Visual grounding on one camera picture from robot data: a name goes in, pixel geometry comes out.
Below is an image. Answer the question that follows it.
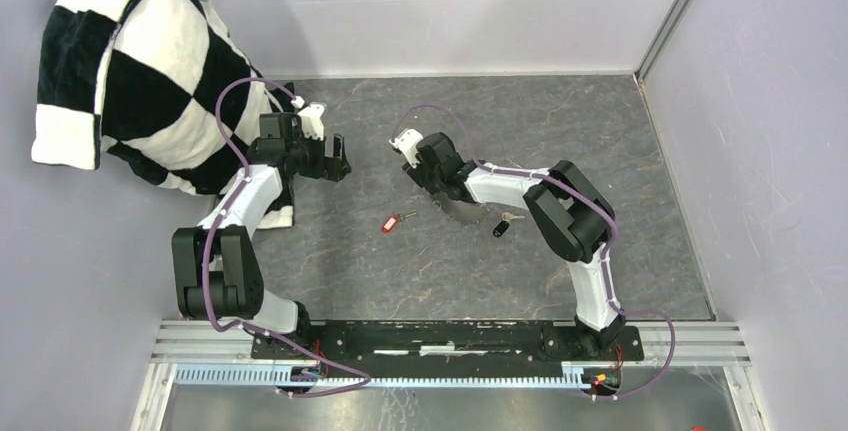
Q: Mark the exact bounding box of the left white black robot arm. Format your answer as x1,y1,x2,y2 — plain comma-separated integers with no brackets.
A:
171,103,351,359

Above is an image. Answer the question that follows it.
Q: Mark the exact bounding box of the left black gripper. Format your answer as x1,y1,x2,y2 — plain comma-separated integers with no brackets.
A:
286,127,351,182

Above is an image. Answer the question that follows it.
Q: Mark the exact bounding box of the white slotted cable duct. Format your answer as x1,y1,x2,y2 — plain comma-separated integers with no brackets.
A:
174,364,590,390

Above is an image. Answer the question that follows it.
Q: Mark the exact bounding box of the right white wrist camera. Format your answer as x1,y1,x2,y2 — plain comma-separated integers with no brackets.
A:
389,128,424,168

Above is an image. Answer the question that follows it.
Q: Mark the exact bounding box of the black and white checkered cloth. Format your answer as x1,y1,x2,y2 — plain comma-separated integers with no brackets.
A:
31,0,296,196

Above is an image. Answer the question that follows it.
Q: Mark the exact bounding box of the purple cable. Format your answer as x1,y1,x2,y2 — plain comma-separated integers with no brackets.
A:
200,77,372,399
394,103,677,401

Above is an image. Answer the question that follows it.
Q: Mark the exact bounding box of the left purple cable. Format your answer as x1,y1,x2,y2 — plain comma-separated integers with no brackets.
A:
200,77,372,399

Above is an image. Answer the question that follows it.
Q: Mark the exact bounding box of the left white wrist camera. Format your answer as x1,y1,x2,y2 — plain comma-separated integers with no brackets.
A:
290,96,326,141

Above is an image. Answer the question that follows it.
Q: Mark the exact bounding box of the corner aluminium profile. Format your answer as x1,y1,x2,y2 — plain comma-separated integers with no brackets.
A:
633,0,692,86

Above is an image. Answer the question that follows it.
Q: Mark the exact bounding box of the aluminium frame rail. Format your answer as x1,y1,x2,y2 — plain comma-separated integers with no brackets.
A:
132,320,770,430

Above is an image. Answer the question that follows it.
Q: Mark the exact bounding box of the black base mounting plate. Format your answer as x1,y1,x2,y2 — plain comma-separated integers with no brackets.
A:
251,320,645,380

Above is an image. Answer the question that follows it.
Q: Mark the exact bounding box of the key with red tag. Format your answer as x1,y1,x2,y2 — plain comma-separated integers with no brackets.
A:
381,212,417,234

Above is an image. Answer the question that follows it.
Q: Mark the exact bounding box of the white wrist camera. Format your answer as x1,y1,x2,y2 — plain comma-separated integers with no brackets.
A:
389,128,424,168
290,96,326,141

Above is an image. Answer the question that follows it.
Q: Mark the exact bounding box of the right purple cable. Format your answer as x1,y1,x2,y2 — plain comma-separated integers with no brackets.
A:
394,103,677,401

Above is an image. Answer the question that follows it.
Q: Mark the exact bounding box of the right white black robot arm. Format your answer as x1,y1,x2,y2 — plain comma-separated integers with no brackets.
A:
390,129,626,359

